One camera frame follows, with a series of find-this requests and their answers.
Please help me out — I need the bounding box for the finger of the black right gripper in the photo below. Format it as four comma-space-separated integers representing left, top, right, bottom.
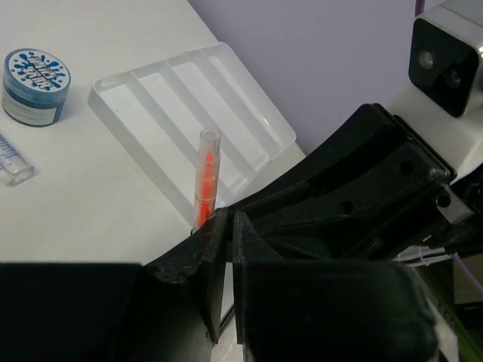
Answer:
248, 141, 454, 261
228, 103, 418, 215

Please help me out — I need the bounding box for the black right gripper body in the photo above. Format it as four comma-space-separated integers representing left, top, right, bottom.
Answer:
369, 143, 474, 260

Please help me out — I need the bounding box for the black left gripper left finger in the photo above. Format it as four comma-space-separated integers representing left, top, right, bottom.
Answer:
141, 207, 229, 345

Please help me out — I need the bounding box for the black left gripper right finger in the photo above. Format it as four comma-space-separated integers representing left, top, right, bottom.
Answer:
232, 213, 313, 345

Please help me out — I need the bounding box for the orange highlighter pen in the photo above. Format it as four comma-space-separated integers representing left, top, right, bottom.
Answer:
192, 129, 221, 232

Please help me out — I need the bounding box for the clear plastic organizer tray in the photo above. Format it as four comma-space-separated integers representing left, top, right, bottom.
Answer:
88, 42, 297, 222

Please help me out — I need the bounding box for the clear blue spray bottle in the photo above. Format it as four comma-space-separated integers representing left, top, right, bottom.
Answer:
1, 134, 35, 187

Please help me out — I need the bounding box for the blue paint jar far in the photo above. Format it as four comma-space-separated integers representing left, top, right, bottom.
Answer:
2, 48, 72, 127

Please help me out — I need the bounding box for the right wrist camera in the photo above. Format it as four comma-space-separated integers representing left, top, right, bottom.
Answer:
389, 1, 482, 178

